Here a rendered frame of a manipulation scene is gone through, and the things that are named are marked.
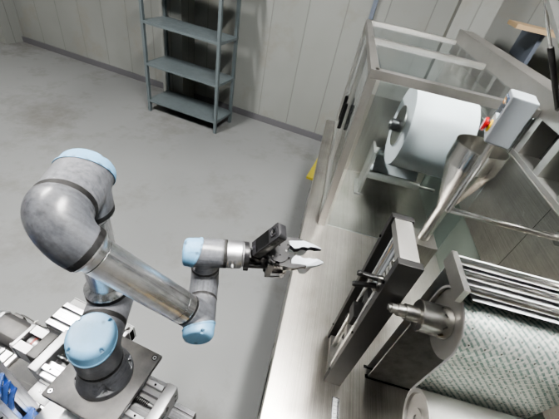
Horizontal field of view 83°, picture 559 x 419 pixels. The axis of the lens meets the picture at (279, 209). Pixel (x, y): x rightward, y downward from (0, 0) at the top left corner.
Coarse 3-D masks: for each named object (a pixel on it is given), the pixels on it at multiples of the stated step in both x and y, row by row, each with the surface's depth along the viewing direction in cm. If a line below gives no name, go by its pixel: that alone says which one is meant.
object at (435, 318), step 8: (416, 304) 66; (424, 304) 63; (432, 304) 63; (424, 312) 62; (432, 312) 62; (440, 312) 62; (448, 312) 62; (424, 320) 61; (432, 320) 61; (440, 320) 61; (448, 320) 61; (416, 328) 63; (424, 328) 62; (432, 328) 61; (440, 328) 61; (448, 328) 61; (440, 336) 62; (448, 336) 61
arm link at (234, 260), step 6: (228, 240) 82; (234, 240) 83; (240, 240) 83; (228, 246) 80; (234, 246) 81; (240, 246) 81; (228, 252) 80; (234, 252) 80; (240, 252) 80; (228, 258) 80; (234, 258) 80; (240, 258) 80; (228, 264) 81; (234, 264) 81; (240, 264) 81
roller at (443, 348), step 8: (440, 296) 69; (448, 296) 66; (440, 304) 68; (448, 304) 65; (456, 304) 62; (456, 312) 62; (456, 320) 61; (456, 328) 60; (432, 336) 68; (456, 336) 60; (432, 344) 67; (440, 344) 64; (448, 344) 61; (456, 344) 59; (440, 352) 63; (448, 352) 60
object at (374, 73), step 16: (368, 32) 156; (416, 32) 192; (368, 48) 132; (416, 48) 147; (368, 64) 116; (480, 64) 146; (368, 80) 106; (384, 80) 105; (400, 80) 104; (416, 80) 103; (368, 96) 109; (448, 96) 104; (464, 96) 103; (480, 96) 102; (496, 96) 103; (352, 128) 117; (352, 144) 120; (336, 176) 130; (320, 208) 155
